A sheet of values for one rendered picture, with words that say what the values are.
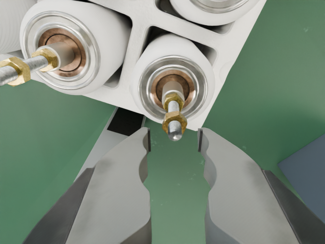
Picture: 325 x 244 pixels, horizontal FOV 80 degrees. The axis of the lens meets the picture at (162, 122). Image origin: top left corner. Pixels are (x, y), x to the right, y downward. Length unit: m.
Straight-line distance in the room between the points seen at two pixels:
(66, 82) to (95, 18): 0.07
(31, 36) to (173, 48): 0.14
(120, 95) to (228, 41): 0.17
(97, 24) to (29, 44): 0.07
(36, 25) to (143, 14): 0.12
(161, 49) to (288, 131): 0.48
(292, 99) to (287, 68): 0.08
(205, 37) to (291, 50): 0.29
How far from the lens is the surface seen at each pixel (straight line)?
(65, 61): 0.21
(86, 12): 0.22
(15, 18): 0.30
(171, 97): 0.18
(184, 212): 0.77
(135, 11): 0.28
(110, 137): 0.34
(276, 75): 0.54
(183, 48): 0.21
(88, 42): 0.22
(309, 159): 0.65
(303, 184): 0.62
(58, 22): 0.23
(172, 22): 0.28
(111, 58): 0.22
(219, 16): 0.21
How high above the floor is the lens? 0.46
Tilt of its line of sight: 61 degrees down
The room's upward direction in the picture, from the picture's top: 177 degrees counter-clockwise
